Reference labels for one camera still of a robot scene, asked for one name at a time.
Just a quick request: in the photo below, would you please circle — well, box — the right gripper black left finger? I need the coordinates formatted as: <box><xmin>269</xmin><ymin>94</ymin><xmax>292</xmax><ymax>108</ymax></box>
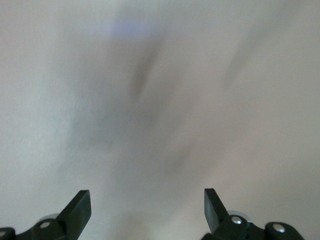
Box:
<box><xmin>0</xmin><ymin>190</ymin><xmax>91</xmax><ymax>240</ymax></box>

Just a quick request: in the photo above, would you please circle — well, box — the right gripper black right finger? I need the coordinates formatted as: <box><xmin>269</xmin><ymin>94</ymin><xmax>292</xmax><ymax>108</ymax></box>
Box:
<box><xmin>201</xmin><ymin>188</ymin><xmax>305</xmax><ymax>240</ymax></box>

